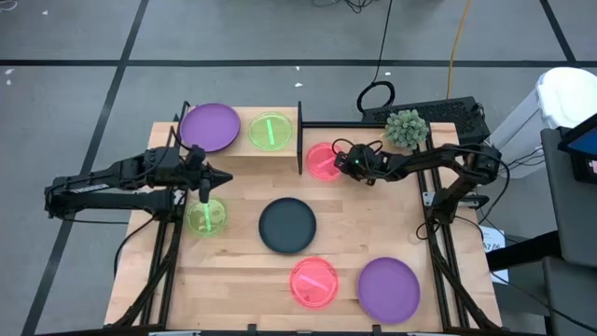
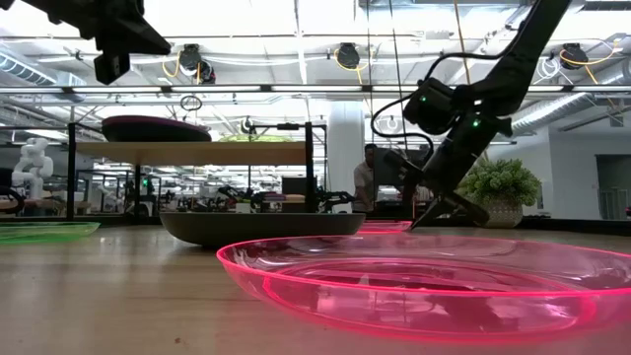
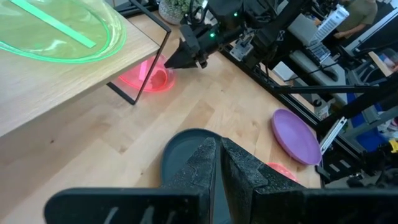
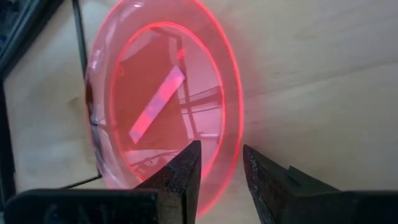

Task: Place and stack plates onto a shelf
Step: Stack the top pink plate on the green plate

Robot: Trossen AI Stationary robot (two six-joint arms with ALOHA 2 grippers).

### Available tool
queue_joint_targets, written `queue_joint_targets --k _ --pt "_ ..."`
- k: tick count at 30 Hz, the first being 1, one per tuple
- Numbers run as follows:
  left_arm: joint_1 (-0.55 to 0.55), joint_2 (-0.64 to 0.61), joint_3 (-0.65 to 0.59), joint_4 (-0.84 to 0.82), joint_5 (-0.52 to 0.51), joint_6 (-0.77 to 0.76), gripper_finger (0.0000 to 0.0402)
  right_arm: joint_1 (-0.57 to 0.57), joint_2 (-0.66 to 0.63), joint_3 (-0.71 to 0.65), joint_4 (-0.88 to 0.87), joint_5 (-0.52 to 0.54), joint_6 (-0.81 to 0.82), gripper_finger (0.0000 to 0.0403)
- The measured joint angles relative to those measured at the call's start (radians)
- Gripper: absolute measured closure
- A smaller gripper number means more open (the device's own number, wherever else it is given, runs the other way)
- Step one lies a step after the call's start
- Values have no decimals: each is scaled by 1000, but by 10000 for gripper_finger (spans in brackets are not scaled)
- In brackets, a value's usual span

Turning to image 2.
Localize wooden shelf black metal legs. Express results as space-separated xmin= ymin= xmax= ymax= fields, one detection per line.
xmin=66 ymin=121 xmax=316 ymax=214

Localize white building column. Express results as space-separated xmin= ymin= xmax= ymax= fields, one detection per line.
xmin=327 ymin=101 xmax=368 ymax=216

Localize person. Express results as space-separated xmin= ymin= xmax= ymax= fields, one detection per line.
xmin=352 ymin=142 xmax=381 ymax=214

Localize dark grey bowl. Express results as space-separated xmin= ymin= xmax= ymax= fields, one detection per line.
xmin=159 ymin=211 xmax=367 ymax=248

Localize dark blue round plate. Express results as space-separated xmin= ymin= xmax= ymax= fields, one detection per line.
xmin=102 ymin=122 xmax=215 ymax=144

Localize grey door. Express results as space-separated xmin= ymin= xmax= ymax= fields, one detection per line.
xmin=595 ymin=154 xmax=631 ymax=221

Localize green artificial potted plant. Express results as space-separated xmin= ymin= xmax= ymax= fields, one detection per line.
xmin=456 ymin=157 xmax=542 ymax=229

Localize pink transparent plastic plate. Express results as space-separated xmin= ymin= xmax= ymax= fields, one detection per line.
xmin=215 ymin=233 xmax=631 ymax=346
xmin=355 ymin=219 xmax=413 ymax=236

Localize black monitor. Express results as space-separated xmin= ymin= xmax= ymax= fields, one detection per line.
xmin=377 ymin=146 xmax=433 ymax=187

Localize white robot figure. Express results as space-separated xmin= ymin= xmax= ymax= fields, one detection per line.
xmin=10 ymin=136 xmax=54 ymax=201

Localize yellow cable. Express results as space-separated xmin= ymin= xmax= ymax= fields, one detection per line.
xmin=453 ymin=0 xmax=472 ymax=85

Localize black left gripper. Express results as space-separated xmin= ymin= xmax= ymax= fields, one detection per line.
xmin=73 ymin=0 xmax=173 ymax=86

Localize grey ventilation duct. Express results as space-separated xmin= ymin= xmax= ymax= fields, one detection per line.
xmin=510 ymin=58 xmax=631 ymax=142
xmin=0 ymin=51 xmax=88 ymax=103

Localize long horizontal light bar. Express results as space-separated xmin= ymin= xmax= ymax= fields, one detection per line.
xmin=0 ymin=84 xmax=631 ymax=95

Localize black cable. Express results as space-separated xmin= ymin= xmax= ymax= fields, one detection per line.
xmin=387 ymin=0 xmax=408 ymax=149

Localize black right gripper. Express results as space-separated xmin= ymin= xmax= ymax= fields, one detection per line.
xmin=411 ymin=115 xmax=512 ymax=231

